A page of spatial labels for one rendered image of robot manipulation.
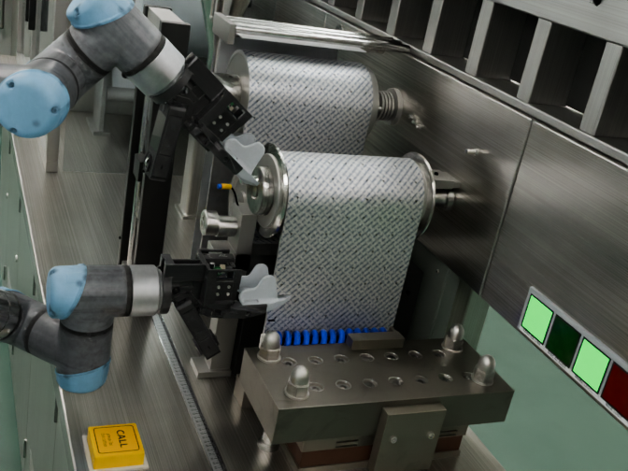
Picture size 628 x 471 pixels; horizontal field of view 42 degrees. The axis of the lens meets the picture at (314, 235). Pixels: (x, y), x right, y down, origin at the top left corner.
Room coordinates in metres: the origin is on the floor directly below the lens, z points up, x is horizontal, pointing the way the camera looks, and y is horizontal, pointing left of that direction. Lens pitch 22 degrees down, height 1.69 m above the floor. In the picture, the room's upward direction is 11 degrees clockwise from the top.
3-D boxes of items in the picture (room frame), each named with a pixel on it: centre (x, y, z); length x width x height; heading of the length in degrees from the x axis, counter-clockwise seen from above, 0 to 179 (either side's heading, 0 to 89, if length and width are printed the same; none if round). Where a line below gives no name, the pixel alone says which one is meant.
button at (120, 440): (0.96, 0.22, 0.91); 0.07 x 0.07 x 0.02; 26
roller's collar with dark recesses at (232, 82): (1.42, 0.21, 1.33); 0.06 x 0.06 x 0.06; 26
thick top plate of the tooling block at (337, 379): (1.11, -0.14, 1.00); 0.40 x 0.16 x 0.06; 116
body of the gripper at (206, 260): (1.10, 0.16, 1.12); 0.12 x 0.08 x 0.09; 116
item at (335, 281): (1.20, -0.06, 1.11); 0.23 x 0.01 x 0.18; 116
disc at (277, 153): (1.20, 0.08, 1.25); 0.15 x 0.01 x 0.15; 26
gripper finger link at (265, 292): (1.13, 0.05, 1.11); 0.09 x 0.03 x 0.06; 115
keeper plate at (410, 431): (1.04, -0.20, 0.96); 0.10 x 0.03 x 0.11; 116
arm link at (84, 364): (1.03, 0.31, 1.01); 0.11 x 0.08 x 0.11; 69
